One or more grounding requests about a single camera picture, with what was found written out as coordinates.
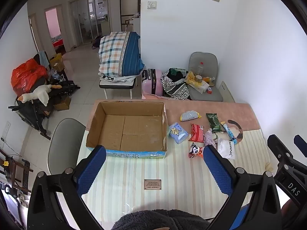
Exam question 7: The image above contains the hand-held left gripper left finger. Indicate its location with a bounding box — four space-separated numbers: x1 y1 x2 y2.
27 145 107 230

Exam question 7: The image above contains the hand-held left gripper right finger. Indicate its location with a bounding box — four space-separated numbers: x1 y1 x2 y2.
203 145 282 230

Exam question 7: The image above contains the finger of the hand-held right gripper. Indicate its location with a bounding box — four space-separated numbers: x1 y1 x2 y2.
294 135 307 160
267 134 293 166

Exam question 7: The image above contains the white soft packet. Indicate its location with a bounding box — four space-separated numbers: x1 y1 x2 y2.
217 138 237 160

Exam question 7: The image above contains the panda print snack packet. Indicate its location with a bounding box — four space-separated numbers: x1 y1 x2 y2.
188 142 204 159

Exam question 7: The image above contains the purple cloth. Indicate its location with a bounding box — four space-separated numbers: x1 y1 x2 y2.
204 128 217 147

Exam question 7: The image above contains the light blue slim packet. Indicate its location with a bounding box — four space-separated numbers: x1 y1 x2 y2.
221 122 238 145

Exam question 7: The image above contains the red packet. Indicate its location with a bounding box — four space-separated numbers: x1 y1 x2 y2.
189 123 205 142

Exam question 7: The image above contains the green wet wipes pack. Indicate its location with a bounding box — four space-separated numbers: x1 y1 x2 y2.
206 113 221 133

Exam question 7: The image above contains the blue tissue pack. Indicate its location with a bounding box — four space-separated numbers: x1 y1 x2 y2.
169 122 189 144

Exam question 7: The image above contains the grey glitter pouch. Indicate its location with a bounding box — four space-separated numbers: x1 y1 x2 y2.
180 111 202 122

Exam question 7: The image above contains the grey plastic chair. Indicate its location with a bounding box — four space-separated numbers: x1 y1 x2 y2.
47 118 86 175

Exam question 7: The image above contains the small brown cardboard box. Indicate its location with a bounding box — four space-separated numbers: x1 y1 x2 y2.
53 96 72 111

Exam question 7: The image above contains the dark wooden chair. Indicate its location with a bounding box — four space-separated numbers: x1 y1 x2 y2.
0 149 34 195

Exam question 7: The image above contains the white leaning board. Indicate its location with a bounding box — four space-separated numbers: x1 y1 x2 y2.
219 81 236 103

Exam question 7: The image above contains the person's dark fleece clothing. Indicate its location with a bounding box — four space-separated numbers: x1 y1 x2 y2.
111 209 211 230

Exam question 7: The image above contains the black folded stroller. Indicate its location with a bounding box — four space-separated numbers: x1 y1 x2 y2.
8 79 81 140

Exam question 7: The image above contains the white folding bench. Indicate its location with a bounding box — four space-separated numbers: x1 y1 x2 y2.
99 75 139 99

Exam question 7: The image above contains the white goose plush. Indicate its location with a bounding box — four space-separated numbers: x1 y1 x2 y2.
19 84 62 106

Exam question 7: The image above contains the black white patterned bag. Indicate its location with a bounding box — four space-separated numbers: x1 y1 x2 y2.
160 68 190 100

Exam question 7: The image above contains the yellow plastic bag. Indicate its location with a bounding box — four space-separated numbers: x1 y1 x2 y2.
186 71 210 93

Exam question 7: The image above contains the pink cloth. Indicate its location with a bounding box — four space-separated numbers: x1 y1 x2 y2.
141 93 169 100

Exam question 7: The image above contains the pink suitcase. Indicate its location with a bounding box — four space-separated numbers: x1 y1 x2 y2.
141 69 163 96

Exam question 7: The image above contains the grey cushioned chair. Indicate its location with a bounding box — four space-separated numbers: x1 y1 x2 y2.
188 52 223 102

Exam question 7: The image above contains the red plastic bag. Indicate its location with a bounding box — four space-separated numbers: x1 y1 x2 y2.
11 59 49 98

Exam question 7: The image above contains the plaid quilt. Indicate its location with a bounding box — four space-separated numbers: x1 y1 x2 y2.
98 32 145 76

